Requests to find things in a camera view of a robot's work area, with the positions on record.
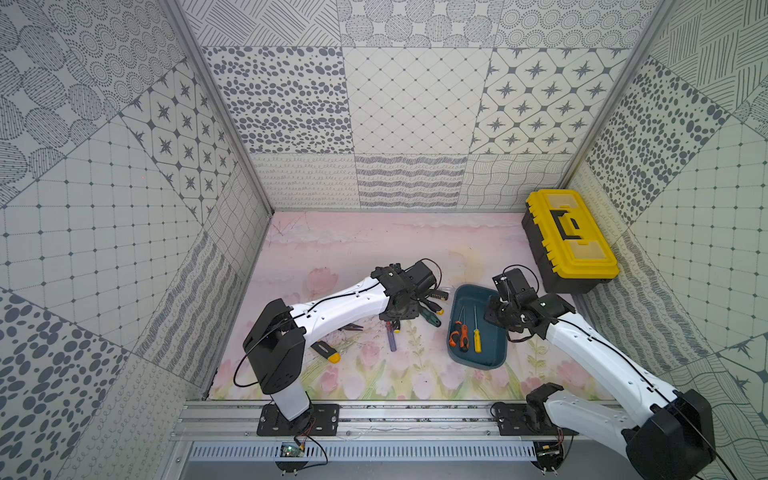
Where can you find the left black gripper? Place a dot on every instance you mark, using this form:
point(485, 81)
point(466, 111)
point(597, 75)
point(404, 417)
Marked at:
point(402, 306)

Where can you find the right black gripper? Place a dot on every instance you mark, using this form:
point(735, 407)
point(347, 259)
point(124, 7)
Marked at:
point(490, 315)

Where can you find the green black screwdriver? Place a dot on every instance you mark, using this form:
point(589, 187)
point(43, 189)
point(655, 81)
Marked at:
point(430, 317)

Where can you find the black yellow-dotted screwdriver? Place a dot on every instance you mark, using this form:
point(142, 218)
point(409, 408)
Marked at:
point(438, 294)

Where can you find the yellow handle screwdriver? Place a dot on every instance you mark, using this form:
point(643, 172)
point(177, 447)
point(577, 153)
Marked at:
point(476, 332)

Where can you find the black screwdriver yellow cap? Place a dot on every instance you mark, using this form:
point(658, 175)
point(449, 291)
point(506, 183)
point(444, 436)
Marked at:
point(434, 307)

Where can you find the purple red screwdriver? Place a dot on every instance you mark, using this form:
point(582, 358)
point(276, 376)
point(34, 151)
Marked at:
point(391, 337)

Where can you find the orange black screwdriver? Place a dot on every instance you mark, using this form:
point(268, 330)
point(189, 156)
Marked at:
point(463, 332)
point(454, 333)

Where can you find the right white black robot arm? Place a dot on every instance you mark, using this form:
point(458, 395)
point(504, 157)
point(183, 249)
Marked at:
point(663, 432)

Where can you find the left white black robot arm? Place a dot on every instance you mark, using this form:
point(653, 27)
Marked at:
point(275, 346)

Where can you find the teal plastic storage tray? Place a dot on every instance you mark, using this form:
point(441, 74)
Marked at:
point(494, 339)

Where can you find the yellow black pliers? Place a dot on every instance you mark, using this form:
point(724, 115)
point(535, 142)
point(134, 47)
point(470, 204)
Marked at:
point(352, 327)

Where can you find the yellow black toolbox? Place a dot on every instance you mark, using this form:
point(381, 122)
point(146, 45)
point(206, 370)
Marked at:
point(570, 251)

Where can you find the yellow black utility knife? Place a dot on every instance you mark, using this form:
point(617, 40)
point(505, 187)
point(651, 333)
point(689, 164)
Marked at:
point(326, 351)

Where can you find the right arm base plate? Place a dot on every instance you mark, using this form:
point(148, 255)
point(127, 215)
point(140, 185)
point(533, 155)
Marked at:
point(512, 419)

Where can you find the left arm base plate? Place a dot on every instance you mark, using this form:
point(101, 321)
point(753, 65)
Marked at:
point(319, 420)

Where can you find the white slotted cable duct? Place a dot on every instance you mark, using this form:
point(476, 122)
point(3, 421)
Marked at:
point(367, 450)

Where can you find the aluminium mounting rail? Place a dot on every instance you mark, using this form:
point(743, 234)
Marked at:
point(418, 420)

